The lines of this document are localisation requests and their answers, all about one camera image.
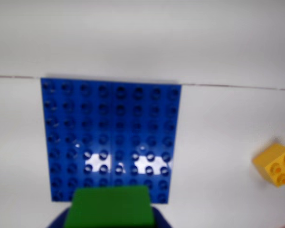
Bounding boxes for yellow 2x2 block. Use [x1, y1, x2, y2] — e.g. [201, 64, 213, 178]
[251, 143, 285, 188]

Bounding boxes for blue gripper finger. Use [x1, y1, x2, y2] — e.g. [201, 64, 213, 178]
[152, 205, 173, 228]
[46, 206, 71, 228]

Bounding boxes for green 2x2 block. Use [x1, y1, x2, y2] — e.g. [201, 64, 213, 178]
[64, 185, 156, 226]

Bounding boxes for blue 8x8 studded plate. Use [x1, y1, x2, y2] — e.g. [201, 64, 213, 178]
[40, 77, 182, 204]

